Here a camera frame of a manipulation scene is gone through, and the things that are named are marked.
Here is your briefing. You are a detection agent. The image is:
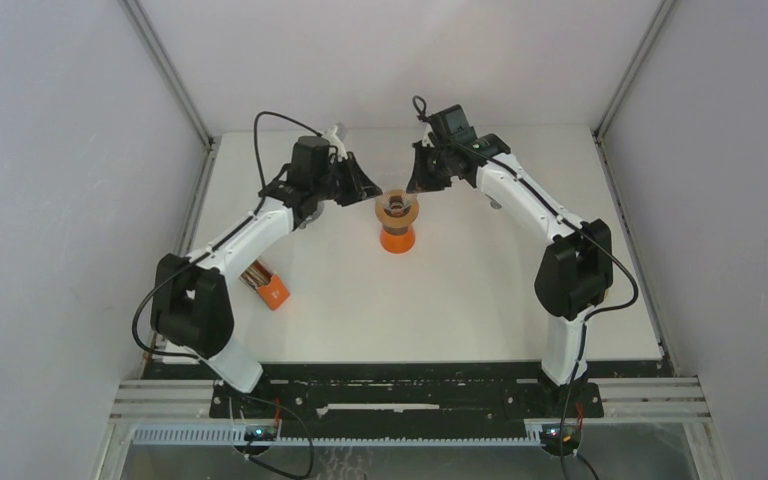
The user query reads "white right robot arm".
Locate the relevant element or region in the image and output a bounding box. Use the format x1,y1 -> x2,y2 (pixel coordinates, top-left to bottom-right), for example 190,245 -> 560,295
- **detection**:
407,135 -> 615,416

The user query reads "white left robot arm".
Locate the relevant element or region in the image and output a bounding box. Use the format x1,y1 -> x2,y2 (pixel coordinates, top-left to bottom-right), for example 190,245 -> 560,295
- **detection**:
150,153 -> 383,417

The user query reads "clear ribbed glass dripper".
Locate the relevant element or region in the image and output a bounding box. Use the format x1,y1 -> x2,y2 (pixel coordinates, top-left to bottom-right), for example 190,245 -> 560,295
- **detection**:
381,189 -> 417,218

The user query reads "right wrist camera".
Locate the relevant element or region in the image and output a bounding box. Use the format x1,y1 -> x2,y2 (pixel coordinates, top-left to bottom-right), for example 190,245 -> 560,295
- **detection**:
427,104 -> 478,147

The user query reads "orange glass carafe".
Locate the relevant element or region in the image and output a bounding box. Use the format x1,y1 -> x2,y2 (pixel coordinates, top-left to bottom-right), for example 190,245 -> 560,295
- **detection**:
379,226 -> 416,254

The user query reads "aluminium frame rail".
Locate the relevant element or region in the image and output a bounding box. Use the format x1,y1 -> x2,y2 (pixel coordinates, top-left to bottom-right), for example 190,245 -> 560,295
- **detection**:
118,0 -> 216,150

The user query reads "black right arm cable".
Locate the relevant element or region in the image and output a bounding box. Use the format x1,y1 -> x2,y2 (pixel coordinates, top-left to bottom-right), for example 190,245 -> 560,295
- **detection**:
411,95 -> 640,480

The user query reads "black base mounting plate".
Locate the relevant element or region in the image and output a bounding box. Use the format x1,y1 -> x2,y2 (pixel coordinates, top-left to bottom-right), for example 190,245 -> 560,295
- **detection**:
114,360 -> 674,441

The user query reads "wooden dripper holder ring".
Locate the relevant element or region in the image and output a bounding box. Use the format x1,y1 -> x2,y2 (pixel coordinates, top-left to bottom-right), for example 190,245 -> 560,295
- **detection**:
374,190 -> 421,236

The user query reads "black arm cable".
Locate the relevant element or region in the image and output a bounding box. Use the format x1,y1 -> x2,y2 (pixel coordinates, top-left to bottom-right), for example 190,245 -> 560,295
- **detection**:
130,110 -> 326,362
411,95 -> 640,480

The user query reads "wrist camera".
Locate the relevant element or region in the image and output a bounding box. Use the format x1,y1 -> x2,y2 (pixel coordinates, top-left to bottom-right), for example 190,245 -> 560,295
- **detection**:
289,123 -> 348,165
427,104 -> 478,147

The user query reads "orange coffee filter box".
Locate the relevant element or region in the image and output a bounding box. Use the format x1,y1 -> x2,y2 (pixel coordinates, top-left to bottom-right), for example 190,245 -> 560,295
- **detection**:
239,260 -> 290,311

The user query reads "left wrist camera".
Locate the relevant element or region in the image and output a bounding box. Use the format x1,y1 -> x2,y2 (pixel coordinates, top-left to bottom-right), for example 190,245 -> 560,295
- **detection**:
289,123 -> 348,165

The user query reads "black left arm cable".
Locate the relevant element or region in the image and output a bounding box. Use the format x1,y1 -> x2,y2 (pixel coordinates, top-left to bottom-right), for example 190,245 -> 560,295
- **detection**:
130,110 -> 326,362

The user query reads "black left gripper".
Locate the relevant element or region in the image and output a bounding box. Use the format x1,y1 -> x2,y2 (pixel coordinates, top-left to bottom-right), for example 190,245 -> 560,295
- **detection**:
313,152 -> 382,208

